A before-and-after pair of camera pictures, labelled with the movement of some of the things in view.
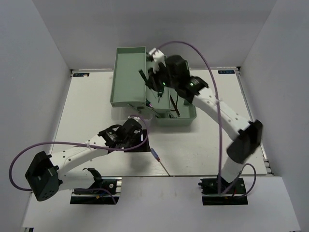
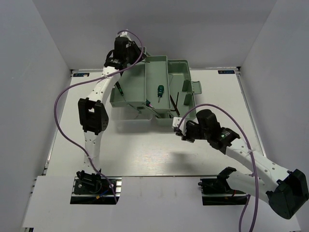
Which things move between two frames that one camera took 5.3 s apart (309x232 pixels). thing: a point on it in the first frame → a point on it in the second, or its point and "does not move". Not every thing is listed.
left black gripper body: [133, 141] → [133, 54]
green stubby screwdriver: [160, 94] does not move
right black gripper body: [161, 75] → [193, 132]
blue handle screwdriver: [158, 158] → [148, 104]
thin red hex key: [175, 104] does not move
